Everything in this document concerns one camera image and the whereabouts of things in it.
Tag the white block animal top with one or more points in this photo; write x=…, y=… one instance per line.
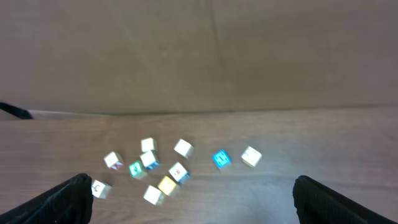
x=179, y=173

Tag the white block far right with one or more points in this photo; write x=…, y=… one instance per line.
x=251, y=156

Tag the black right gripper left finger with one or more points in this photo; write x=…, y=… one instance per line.
x=69, y=202

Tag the plain white block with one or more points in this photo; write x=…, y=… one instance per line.
x=154, y=195

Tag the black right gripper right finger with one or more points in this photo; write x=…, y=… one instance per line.
x=318, y=204

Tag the cardboard strip background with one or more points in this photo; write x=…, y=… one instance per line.
x=111, y=57

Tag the white block green side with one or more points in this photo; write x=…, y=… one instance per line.
x=183, y=148

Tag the blue top block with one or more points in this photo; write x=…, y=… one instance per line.
x=221, y=159

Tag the yellow top block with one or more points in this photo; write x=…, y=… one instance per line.
x=168, y=186

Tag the white block yellow side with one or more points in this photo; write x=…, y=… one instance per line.
x=100, y=189

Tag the green number 4 block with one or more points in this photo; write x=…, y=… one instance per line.
x=137, y=170

